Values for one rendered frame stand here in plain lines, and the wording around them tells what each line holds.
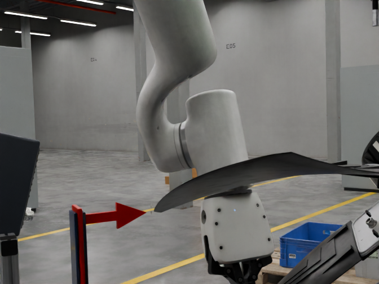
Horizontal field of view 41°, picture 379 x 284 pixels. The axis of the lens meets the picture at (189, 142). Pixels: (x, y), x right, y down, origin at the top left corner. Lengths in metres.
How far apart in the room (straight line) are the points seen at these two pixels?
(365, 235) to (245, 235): 0.17
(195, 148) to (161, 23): 0.20
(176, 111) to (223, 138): 6.03
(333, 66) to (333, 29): 0.78
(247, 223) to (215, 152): 0.12
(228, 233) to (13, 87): 6.49
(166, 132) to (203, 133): 0.06
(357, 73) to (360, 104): 0.48
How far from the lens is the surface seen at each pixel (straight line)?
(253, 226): 0.77
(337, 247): 0.72
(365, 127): 8.19
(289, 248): 3.77
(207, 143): 0.76
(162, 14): 0.68
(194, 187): 0.47
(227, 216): 0.75
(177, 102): 6.78
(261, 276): 3.81
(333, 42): 11.14
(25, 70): 7.25
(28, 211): 1.07
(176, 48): 0.69
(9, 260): 0.99
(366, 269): 3.66
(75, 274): 0.46
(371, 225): 0.70
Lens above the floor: 1.27
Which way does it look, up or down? 3 degrees down
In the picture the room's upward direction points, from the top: 2 degrees counter-clockwise
